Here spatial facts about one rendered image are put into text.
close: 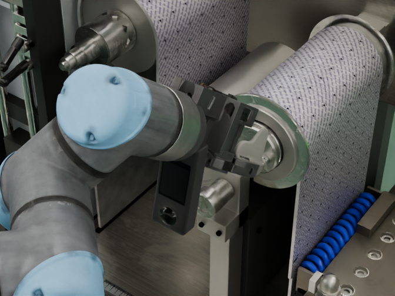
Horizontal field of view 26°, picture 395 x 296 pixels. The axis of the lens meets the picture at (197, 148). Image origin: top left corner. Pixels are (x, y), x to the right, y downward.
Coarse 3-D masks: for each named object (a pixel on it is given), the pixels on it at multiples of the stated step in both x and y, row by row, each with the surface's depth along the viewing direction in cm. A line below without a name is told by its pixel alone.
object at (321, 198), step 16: (368, 128) 132; (352, 144) 128; (368, 144) 135; (336, 160) 125; (352, 160) 131; (368, 160) 138; (320, 176) 122; (336, 176) 128; (352, 176) 134; (304, 192) 119; (320, 192) 124; (336, 192) 130; (352, 192) 137; (304, 208) 121; (320, 208) 127; (336, 208) 134; (304, 224) 124; (320, 224) 130; (304, 240) 126; (320, 240) 133; (304, 256) 129
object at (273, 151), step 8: (256, 120) 113; (248, 128) 113; (256, 128) 112; (240, 136) 114; (248, 136) 114; (272, 136) 112; (272, 144) 112; (280, 144) 113; (264, 152) 113; (272, 152) 112; (280, 152) 113; (272, 160) 113; (280, 160) 114; (264, 168) 115; (272, 168) 114
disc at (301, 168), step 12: (240, 96) 113; (252, 96) 112; (264, 96) 111; (264, 108) 112; (276, 108) 111; (288, 120) 110; (300, 132) 110; (300, 144) 111; (300, 156) 112; (300, 168) 114; (264, 180) 119; (276, 180) 118; (288, 180) 116
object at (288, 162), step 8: (360, 32) 127; (376, 48) 127; (264, 112) 112; (264, 120) 112; (272, 120) 111; (280, 120) 111; (272, 128) 112; (280, 128) 111; (280, 136) 112; (288, 136) 111; (288, 144) 112; (288, 152) 113; (296, 152) 112; (288, 160) 114; (296, 160) 113; (280, 168) 115; (288, 168) 114; (264, 176) 118; (272, 176) 117; (280, 176) 116
